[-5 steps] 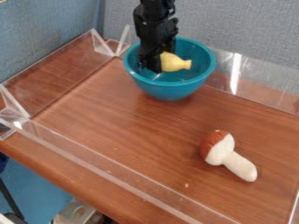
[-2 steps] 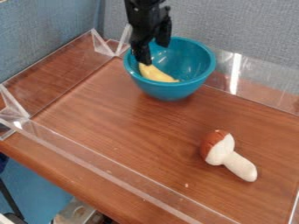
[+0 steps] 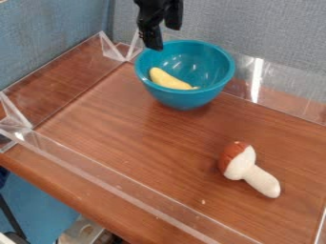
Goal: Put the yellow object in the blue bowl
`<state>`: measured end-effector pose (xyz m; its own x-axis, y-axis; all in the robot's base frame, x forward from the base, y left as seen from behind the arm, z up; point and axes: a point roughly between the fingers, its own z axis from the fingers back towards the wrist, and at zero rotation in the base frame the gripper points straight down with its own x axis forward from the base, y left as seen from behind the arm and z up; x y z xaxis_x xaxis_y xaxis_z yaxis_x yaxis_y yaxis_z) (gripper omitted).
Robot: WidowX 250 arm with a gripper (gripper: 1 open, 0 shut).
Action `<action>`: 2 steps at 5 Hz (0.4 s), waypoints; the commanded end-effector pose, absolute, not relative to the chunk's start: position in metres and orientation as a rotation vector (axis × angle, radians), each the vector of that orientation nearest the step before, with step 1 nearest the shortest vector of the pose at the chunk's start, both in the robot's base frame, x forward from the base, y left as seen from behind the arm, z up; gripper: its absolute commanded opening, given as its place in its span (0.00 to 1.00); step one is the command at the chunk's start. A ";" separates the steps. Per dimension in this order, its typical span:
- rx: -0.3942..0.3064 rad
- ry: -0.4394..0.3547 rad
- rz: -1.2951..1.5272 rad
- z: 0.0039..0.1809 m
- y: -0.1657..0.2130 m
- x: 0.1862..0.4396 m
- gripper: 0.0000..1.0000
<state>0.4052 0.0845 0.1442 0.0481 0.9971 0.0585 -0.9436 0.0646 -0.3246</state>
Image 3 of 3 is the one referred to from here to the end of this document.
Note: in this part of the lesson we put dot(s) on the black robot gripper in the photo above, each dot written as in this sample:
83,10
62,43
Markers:
156,11

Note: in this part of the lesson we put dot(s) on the grey metal bracket under table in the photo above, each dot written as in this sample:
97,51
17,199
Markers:
85,232

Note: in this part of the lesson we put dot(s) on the brown and white toy mushroom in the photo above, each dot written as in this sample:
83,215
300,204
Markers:
237,165

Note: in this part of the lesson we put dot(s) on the blue plastic bowl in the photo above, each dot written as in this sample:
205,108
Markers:
200,63

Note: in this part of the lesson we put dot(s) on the clear acrylic tray walls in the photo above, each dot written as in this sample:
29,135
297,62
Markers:
134,164

